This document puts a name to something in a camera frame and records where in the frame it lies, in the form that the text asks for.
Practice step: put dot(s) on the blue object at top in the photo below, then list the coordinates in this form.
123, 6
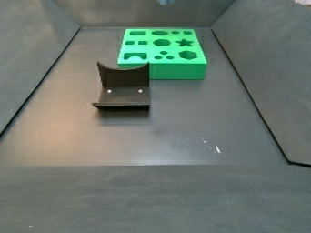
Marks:
166, 2

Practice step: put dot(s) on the black curved holder stand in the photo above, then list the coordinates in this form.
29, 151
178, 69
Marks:
124, 87

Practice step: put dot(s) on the green shape sorter block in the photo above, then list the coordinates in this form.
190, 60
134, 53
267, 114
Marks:
170, 49

